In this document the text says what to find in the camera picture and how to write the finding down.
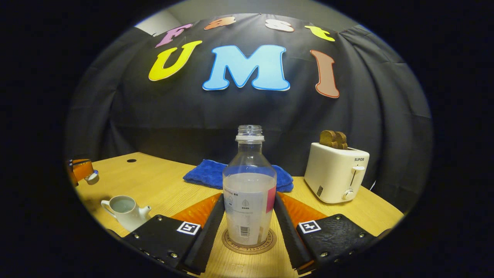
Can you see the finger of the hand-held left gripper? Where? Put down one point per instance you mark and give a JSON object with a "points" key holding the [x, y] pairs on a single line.
{"points": [[82, 170]]}

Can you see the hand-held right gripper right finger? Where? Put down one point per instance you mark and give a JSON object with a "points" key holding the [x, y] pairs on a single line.
{"points": [[287, 235]]}

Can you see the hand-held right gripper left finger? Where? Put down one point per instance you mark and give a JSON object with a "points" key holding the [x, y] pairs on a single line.
{"points": [[208, 235]]}

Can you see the round cork coaster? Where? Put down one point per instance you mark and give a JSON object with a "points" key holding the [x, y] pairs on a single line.
{"points": [[249, 250]]}

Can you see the clear plastic water bottle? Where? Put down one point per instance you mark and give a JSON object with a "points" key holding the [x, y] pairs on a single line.
{"points": [[249, 212]]}

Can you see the white ceramic teacup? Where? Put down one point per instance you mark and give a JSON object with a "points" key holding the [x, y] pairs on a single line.
{"points": [[129, 220]]}

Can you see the blue towel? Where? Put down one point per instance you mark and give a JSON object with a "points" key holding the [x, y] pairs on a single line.
{"points": [[204, 173]]}

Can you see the white toaster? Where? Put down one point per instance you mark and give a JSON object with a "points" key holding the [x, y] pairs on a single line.
{"points": [[332, 173]]}

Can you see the brown toast slice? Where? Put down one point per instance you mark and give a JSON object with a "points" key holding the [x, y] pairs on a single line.
{"points": [[327, 139], [342, 141]]}

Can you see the black backdrop cloth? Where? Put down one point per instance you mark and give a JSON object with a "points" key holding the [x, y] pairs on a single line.
{"points": [[366, 116]]}

